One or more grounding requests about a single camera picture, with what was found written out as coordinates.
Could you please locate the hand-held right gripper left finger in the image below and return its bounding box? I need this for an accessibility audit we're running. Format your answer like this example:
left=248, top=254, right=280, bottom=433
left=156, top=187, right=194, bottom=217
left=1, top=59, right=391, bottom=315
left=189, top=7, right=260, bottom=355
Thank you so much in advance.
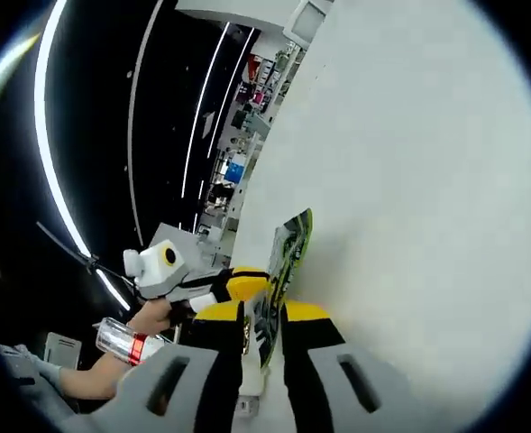
left=87, top=300, right=246, bottom=433

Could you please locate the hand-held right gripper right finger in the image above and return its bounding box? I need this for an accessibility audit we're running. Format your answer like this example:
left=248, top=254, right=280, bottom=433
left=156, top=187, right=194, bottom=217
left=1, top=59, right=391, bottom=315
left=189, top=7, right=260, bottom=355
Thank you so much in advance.
left=280, top=299, right=423, bottom=433

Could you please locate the green black skincare sachet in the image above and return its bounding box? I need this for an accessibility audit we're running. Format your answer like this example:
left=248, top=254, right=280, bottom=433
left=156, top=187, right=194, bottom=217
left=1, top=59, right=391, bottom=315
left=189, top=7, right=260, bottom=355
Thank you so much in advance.
left=254, top=207, right=315, bottom=370

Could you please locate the tall white skincare pump bottle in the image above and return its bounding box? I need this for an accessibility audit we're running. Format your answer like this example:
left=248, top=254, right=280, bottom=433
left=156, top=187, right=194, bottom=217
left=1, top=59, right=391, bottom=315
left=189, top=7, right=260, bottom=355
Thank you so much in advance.
left=95, top=317, right=166, bottom=366

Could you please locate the blue storage box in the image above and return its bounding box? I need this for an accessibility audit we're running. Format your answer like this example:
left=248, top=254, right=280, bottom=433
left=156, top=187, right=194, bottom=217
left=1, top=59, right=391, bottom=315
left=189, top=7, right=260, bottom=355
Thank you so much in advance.
left=225, top=161, right=247, bottom=184

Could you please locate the person's left hand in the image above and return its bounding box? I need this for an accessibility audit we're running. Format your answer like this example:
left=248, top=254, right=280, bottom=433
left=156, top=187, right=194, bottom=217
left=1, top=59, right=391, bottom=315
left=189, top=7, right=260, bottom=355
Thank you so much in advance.
left=127, top=298, right=197, bottom=337

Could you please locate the white framed board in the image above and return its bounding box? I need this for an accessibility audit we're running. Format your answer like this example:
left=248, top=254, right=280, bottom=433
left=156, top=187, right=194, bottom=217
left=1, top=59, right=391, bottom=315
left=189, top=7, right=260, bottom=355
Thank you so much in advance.
left=46, top=332, right=82, bottom=369

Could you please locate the white ceiling light strip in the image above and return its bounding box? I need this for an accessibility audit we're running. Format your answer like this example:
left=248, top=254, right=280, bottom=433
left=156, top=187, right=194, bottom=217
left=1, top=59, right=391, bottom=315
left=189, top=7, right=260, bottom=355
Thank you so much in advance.
left=33, top=0, right=132, bottom=312

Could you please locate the white framed chair back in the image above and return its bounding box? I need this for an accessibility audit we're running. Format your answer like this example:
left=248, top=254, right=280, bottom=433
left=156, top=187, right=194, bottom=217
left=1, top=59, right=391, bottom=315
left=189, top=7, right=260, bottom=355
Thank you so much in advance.
left=290, top=0, right=334, bottom=46

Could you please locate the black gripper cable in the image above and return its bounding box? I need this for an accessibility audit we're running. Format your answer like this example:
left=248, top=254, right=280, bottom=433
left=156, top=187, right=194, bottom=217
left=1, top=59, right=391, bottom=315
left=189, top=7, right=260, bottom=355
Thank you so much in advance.
left=36, top=220, right=138, bottom=290

